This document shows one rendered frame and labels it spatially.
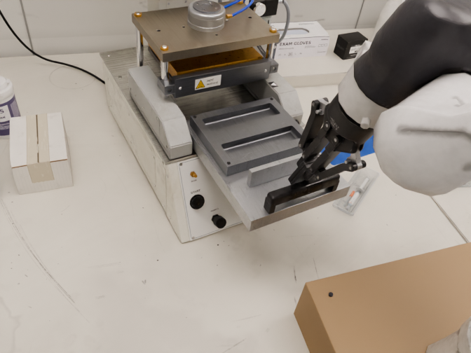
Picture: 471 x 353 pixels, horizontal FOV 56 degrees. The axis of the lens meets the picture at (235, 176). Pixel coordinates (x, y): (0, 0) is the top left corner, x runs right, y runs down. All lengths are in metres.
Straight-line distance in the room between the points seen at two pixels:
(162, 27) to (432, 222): 0.79
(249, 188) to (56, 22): 1.00
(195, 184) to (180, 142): 0.11
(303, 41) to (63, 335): 1.15
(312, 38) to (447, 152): 1.19
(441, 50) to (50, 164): 0.84
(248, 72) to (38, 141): 0.51
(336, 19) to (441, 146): 1.45
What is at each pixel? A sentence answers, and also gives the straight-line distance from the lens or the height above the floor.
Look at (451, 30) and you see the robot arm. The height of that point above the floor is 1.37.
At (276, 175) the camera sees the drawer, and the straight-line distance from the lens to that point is 0.83.
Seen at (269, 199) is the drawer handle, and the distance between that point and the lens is 0.75.
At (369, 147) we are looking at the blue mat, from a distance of 1.35.
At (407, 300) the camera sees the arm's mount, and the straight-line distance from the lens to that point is 0.88.
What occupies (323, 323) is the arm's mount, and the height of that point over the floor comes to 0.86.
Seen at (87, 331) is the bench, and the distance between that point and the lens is 0.90.
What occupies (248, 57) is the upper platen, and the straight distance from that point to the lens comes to 1.01.
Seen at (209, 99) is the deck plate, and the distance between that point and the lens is 1.09.
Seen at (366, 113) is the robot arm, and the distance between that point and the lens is 0.58.
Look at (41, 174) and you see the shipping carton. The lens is 1.10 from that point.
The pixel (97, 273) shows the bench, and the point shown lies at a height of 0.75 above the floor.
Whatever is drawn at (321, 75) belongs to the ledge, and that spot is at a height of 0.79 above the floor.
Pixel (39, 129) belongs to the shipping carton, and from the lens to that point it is 1.17.
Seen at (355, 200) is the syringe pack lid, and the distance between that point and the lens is 1.14.
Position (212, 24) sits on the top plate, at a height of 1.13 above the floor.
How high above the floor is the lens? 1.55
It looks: 44 degrees down
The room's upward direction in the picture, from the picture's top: 8 degrees clockwise
